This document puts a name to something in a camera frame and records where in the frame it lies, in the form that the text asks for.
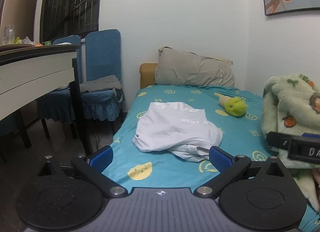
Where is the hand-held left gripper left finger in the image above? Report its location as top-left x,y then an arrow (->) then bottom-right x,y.
37,145 -> 128,199

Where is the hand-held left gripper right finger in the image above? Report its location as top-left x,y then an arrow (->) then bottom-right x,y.
194,146 -> 288,199

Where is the white t-shirt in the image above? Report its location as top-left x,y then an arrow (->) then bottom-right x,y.
132,101 -> 223,163

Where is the teal printed bed sheet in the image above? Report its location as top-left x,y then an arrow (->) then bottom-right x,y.
101,84 -> 320,231

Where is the green printed fleece blanket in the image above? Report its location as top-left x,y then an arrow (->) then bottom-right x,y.
261,73 -> 320,212

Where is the green plush toy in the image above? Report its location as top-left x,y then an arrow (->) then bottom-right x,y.
215,93 -> 247,117

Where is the blue covered chair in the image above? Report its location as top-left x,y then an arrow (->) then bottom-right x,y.
36,35 -> 84,140
80,29 -> 125,135

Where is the grey folded cloth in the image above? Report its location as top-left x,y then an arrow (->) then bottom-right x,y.
79,75 -> 123,95

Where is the grey pillow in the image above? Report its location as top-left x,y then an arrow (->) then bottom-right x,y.
154,46 -> 235,88

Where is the brown headboard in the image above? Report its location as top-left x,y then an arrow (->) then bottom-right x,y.
139,63 -> 158,89

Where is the white table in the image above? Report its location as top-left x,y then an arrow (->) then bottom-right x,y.
0,44 -> 92,164

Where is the clear plastic bag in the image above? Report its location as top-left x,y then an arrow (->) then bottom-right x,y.
21,36 -> 38,47

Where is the dark window grille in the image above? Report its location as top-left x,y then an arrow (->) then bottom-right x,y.
39,0 -> 104,44

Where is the gold refrigerator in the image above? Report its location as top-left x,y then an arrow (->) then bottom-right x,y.
0,0 -> 39,45

